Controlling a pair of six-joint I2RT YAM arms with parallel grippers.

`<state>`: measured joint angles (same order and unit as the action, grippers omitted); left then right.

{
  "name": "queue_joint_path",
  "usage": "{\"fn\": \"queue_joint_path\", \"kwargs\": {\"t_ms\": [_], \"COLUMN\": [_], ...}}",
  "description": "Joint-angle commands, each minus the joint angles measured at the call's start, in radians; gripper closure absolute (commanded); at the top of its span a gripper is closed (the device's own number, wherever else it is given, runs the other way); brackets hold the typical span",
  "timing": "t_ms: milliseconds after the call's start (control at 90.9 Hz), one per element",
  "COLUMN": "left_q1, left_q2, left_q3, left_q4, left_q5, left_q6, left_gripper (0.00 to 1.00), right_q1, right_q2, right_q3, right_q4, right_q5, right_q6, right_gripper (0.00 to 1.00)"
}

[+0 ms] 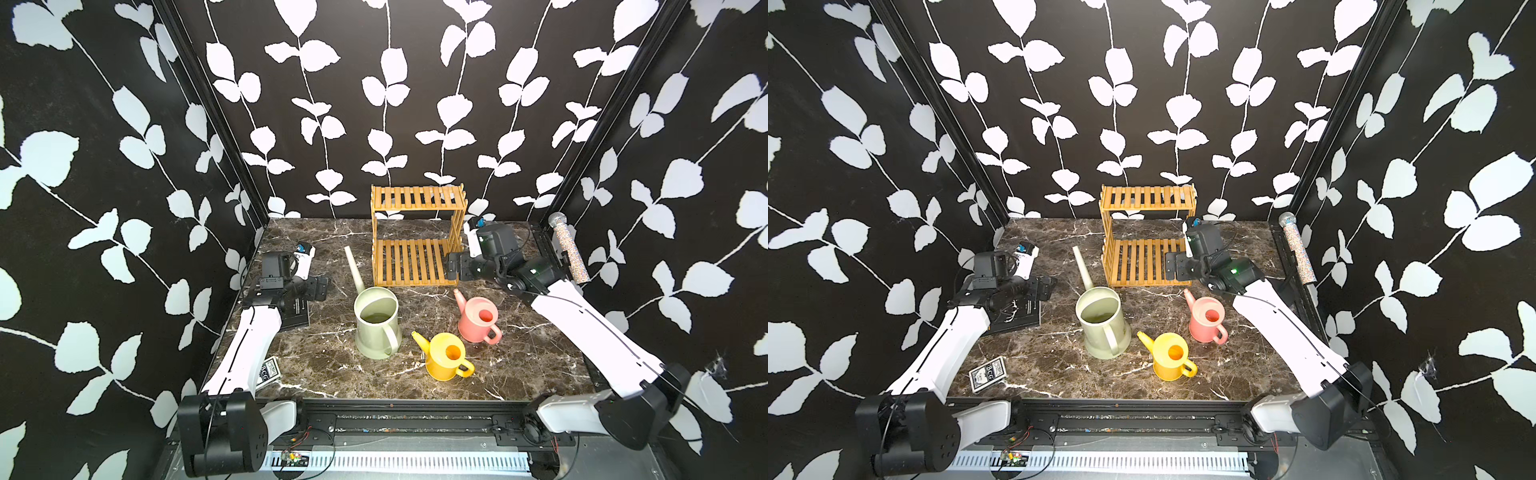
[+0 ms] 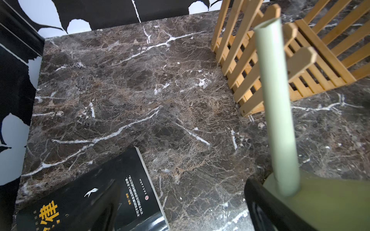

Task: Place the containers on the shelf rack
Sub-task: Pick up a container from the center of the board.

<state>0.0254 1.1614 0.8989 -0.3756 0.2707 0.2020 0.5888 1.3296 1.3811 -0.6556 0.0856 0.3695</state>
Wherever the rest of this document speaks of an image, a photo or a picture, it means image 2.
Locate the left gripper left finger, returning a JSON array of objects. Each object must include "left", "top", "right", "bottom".
[{"left": 69, "top": 180, "right": 121, "bottom": 231}]

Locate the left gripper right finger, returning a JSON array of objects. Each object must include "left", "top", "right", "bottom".
[{"left": 244, "top": 177, "right": 318, "bottom": 231}]

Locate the green watering can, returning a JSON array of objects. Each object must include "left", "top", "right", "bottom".
[{"left": 254, "top": 18, "right": 370, "bottom": 231}]

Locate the wooden slatted two-tier shelf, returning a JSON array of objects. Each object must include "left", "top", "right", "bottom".
[{"left": 211, "top": 1, "right": 370, "bottom": 117}]

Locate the black book yellow title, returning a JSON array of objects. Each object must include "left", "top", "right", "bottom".
[{"left": 16, "top": 147, "right": 170, "bottom": 231}]

